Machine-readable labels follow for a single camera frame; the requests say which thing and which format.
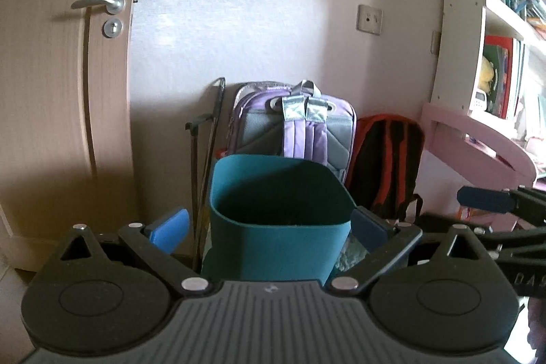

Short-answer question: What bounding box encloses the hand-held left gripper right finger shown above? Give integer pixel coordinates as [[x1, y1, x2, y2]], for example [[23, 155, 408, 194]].
[[326, 207, 480, 297]]

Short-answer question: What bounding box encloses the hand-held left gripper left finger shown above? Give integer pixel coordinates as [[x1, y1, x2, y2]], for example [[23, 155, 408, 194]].
[[57, 207, 214, 297]]

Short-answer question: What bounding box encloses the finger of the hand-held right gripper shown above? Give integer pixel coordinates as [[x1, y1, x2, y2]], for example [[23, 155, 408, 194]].
[[416, 213, 546, 250], [457, 185, 546, 227]]

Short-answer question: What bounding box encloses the teal plastic bin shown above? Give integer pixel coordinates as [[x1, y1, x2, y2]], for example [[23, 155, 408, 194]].
[[200, 154, 357, 283]]

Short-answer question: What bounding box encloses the teal white zigzag quilt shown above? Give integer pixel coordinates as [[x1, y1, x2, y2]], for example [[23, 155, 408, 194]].
[[335, 236, 372, 275]]

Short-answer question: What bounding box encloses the red black backpack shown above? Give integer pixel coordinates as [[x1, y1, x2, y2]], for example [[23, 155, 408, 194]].
[[345, 114, 425, 220]]

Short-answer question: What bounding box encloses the pink chair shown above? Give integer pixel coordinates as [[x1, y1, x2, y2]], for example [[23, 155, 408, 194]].
[[420, 102, 546, 237]]

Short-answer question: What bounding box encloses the thin metal rod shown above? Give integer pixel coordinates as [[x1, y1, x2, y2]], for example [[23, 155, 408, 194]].
[[194, 77, 227, 273]]

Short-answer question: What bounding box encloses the purple grey backpack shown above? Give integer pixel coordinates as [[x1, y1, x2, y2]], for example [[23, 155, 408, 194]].
[[228, 79, 358, 186]]

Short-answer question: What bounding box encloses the red cover book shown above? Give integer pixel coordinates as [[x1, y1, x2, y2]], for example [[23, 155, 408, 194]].
[[484, 35, 515, 118]]

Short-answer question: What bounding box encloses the yellow plush toy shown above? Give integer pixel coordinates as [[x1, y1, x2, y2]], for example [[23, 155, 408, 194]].
[[478, 56, 497, 92]]

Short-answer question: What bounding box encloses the beige wooden door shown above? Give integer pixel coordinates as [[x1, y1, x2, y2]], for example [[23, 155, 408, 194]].
[[0, 0, 150, 272]]

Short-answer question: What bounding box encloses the white bookshelf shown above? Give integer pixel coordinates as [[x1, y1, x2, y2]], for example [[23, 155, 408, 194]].
[[431, 0, 546, 143]]

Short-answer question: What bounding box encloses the silver door keyhole plate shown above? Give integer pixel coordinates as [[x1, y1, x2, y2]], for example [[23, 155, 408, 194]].
[[102, 18, 124, 38]]

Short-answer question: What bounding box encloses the beige wall socket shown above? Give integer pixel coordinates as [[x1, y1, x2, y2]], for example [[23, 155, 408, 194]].
[[356, 3, 384, 35]]

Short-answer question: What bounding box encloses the silver door handle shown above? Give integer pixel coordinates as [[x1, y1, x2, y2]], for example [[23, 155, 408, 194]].
[[70, 0, 126, 16]]

